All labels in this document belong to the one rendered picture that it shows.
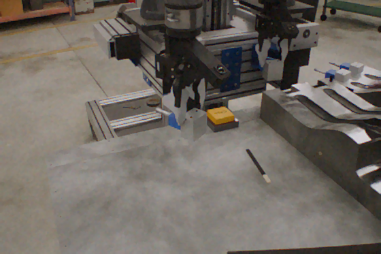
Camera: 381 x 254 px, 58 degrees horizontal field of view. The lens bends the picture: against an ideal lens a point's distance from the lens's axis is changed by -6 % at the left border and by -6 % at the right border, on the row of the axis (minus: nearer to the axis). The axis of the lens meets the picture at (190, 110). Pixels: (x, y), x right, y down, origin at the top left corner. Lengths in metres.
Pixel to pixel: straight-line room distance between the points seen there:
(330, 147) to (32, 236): 1.49
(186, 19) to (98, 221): 0.44
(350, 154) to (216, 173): 0.31
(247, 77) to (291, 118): 0.53
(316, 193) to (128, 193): 0.43
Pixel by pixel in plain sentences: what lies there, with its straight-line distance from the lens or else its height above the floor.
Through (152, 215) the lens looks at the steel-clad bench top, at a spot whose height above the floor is 0.80.
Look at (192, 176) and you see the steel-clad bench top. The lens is 0.88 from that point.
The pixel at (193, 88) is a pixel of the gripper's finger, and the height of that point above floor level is 1.01.
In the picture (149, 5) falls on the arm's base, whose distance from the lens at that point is 1.25.
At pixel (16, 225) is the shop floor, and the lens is 2.05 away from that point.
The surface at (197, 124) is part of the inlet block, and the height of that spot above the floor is 0.94.
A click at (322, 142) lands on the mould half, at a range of 0.92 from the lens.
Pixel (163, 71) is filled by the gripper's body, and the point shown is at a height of 1.05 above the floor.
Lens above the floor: 1.36
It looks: 29 degrees down
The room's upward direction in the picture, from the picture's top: straight up
